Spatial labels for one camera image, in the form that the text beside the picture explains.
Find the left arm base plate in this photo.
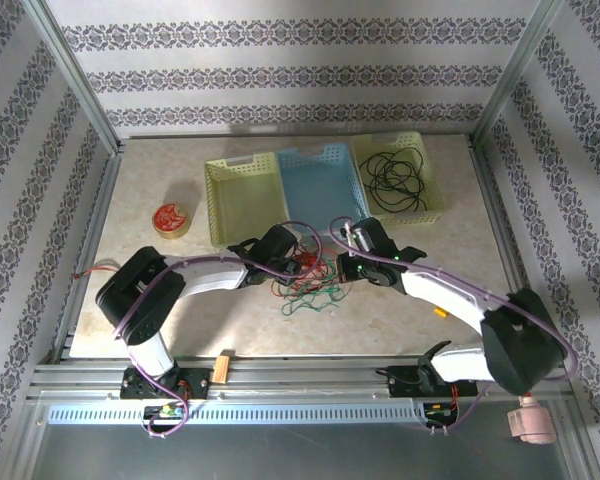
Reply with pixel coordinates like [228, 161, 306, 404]
[119, 367, 212, 401]

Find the small electronics board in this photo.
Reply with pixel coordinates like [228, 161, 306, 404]
[143, 403, 187, 420]
[423, 399, 460, 419]

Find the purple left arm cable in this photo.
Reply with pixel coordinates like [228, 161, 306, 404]
[112, 221, 324, 440]

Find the slotted grey cable duct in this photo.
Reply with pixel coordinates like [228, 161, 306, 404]
[47, 402, 426, 426]

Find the aluminium frame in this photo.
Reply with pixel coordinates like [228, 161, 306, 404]
[9, 0, 600, 480]

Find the thin red wire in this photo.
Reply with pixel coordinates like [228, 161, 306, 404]
[74, 262, 117, 280]

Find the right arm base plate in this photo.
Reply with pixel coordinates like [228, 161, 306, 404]
[385, 364, 480, 399]

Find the yellow plastic basket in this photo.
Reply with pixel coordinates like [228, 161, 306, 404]
[203, 152, 291, 247]
[350, 131, 446, 227]

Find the round red tin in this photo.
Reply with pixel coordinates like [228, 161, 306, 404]
[151, 203, 190, 240]

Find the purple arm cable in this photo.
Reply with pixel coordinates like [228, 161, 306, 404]
[328, 216, 579, 436]
[112, 221, 324, 440]

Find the wooden block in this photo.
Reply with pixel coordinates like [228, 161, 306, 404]
[212, 351, 234, 385]

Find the black cable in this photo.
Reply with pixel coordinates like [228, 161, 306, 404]
[358, 147, 427, 214]

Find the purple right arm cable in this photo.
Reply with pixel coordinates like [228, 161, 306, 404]
[328, 216, 579, 436]

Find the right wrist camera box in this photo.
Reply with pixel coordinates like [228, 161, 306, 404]
[342, 222, 367, 252]

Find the blue plastic basket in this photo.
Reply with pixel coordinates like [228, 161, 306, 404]
[276, 142, 371, 237]

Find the green cable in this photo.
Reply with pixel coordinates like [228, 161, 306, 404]
[271, 263, 352, 317]

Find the pink plastic bottle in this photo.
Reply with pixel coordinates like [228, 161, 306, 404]
[508, 392, 556, 445]

